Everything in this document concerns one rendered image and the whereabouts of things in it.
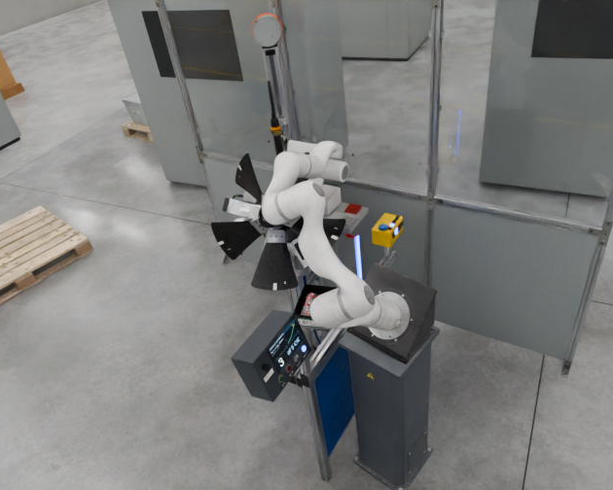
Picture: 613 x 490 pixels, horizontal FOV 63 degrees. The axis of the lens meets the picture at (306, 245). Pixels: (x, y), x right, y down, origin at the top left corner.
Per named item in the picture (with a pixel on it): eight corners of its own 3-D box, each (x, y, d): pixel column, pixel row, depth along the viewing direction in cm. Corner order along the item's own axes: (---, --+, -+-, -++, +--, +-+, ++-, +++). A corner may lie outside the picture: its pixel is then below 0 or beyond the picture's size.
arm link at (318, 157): (294, 132, 187) (329, 141, 214) (287, 175, 190) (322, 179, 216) (315, 135, 183) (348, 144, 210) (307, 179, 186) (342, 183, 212)
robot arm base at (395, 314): (418, 308, 196) (400, 301, 182) (394, 349, 198) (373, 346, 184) (381, 283, 208) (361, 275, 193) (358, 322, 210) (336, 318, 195)
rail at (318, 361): (389, 261, 272) (389, 249, 267) (396, 262, 270) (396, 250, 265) (302, 385, 214) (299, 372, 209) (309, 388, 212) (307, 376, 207)
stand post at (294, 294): (304, 353, 329) (283, 242, 274) (315, 358, 325) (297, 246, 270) (301, 358, 326) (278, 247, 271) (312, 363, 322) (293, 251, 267)
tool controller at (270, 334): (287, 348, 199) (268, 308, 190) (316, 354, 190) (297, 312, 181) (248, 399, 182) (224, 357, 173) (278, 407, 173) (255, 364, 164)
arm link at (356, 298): (343, 317, 182) (383, 303, 174) (333, 331, 171) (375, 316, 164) (282, 192, 178) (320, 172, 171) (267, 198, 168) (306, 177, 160)
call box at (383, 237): (385, 228, 263) (384, 211, 257) (403, 232, 258) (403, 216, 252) (372, 246, 253) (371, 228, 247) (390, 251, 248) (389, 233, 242)
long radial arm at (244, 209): (284, 212, 269) (272, 209, 259) (281, 226, 269) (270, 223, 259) (241, 201, 283) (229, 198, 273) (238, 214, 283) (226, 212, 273)
